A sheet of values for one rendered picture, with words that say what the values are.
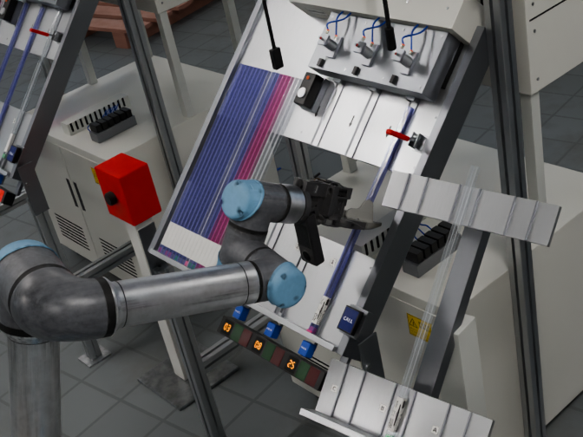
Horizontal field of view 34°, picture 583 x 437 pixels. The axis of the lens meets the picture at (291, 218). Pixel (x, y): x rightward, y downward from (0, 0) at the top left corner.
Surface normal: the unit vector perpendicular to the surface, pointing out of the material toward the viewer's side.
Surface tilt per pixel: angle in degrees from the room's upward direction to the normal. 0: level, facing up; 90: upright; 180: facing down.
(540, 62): 90
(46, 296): 39
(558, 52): 90
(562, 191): 0
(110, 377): 0
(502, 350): 90
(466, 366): 90
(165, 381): 0
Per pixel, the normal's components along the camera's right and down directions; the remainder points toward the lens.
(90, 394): -0.19, -0.84
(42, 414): 0.49, 0.35
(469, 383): 0.75, 0.21
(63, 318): 0.07, 0.21
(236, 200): -0.72, -0.06
